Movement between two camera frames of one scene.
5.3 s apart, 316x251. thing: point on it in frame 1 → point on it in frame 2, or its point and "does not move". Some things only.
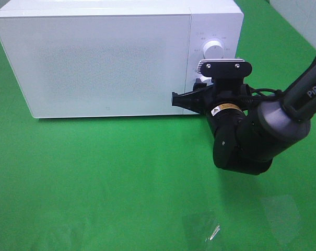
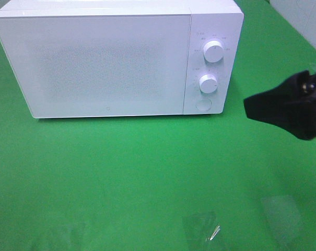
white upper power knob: x=213 y=49 does not move
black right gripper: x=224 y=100 → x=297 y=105
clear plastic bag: x=202 y=227 does not move
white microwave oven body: x=113 y=58 does not move
